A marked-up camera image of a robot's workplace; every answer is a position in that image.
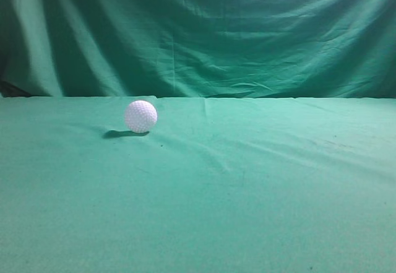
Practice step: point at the green table cloth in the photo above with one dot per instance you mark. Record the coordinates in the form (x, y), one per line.
(218, 185)

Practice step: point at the green backdrop cloth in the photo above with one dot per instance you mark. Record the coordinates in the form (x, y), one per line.
(198, 48)

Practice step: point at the white dimpled golf ball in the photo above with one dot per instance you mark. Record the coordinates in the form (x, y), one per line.
(140, 116)

